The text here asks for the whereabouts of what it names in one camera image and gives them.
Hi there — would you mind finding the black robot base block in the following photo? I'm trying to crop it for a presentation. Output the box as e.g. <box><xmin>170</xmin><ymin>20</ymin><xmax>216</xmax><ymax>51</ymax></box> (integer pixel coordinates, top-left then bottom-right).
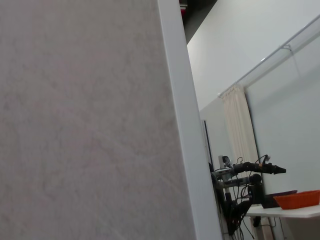
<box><xmin>246</xmin><ymin>183</ymin><xmax>266</xmax><ymax>207</ymax></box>

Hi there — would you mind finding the black robot arm with gripper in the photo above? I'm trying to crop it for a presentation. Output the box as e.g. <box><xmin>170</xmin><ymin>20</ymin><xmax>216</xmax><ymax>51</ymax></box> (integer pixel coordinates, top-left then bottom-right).
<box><xmin>232</xmin><ymin>154</ymin><xmax>287</xmax><ymax>180</ymax></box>

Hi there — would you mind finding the dark flat monitor panel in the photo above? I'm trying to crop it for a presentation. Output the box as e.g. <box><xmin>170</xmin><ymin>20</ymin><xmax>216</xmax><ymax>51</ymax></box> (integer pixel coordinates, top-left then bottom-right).
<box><xmin>201</xmin><ymin>119</ymin><xmax>215</xmax><ymax>173</ymax></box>

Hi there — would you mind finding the cream curtain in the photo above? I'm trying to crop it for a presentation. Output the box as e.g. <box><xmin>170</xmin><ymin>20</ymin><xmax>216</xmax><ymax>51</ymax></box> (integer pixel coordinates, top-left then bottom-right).
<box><xmin>221</xmin><ymin>83</ymin><xmax>260</xmax><ymax>176</ymax></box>

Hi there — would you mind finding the grey fabric partition panel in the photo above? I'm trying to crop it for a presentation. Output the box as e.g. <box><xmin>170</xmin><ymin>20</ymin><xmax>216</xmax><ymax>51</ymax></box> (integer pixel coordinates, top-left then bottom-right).
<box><xmin>0</xmin><ymin>0</ymin><xmax>223</xmax><ymax>240</ymax></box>

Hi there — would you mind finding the white curtain rod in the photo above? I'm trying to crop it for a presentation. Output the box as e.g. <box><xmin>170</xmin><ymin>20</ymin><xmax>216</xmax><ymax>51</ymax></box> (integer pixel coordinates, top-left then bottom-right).
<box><xmin>217</xmin><ymin>14</ymin><xmax>320</xmax><ymax>98</ymax></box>

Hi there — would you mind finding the dark purple tray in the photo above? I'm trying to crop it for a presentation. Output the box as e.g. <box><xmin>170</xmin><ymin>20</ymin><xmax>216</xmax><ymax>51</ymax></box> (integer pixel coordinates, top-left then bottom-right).
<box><xmin>261</xmin><ymin>190</ymin><xmax>298</xmax><ymax>209</ymax></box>

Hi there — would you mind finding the white table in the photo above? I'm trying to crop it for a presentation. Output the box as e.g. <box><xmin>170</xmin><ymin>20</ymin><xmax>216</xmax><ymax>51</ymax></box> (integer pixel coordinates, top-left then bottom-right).
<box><xmin>246</xmin><ymin>204</ymin><xmax>320</xmax><ymax>240</ymax></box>

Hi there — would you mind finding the orange basket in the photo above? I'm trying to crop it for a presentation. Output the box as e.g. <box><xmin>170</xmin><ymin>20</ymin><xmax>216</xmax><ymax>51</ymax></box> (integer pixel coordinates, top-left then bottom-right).
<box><xmin>273</xmin><ymin>189</ymin><xmax>320</xmax><ymax>210</ymax></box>

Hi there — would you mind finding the black cable bundle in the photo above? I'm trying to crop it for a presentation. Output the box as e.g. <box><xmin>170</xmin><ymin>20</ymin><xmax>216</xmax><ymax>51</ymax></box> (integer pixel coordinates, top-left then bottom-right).
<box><xmin>212</xmin><ymin>174</ymin><xmax>254</xmax><ymax>237</ymax></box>

